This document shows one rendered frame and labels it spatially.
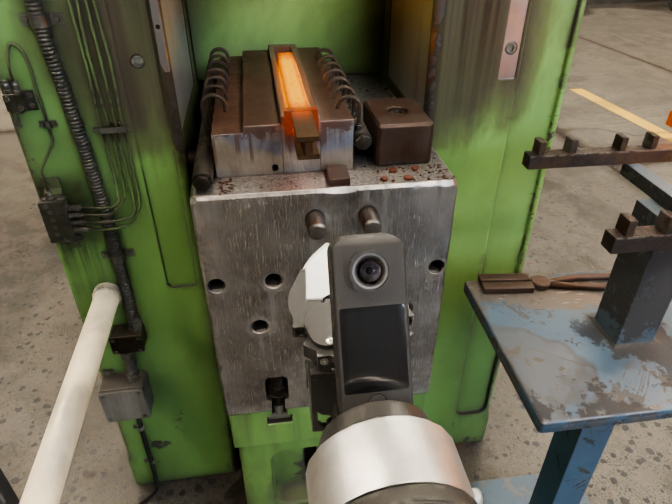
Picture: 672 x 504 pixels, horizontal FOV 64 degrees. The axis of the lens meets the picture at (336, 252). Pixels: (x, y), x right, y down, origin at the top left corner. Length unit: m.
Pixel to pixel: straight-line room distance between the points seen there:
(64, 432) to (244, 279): 0.32
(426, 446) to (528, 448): 1.34
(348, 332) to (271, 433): 0.77
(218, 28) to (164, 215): 0.43
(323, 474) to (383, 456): 0.04
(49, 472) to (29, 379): 1.14
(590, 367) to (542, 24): 0.54
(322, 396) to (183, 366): 0.86
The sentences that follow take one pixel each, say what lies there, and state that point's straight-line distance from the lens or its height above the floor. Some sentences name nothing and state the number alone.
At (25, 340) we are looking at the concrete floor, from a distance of 2.11.
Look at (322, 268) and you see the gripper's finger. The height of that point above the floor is 1.01.
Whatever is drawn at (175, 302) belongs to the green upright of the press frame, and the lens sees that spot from 1.11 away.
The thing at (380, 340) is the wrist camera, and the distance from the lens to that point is 0.33.
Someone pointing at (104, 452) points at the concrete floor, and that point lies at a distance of 1.67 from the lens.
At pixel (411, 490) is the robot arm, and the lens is 0.28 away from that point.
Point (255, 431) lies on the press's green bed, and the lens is 1.08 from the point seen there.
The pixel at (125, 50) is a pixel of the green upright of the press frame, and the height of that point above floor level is 1.06.
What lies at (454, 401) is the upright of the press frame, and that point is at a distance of 1.44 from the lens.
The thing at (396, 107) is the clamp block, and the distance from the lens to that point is 0.87.
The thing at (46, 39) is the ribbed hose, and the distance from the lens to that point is 0.91.
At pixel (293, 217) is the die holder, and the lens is 0.77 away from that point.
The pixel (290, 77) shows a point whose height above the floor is 1.01.
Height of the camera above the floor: 1.26
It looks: 34 degrees down
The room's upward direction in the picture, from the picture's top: straight up
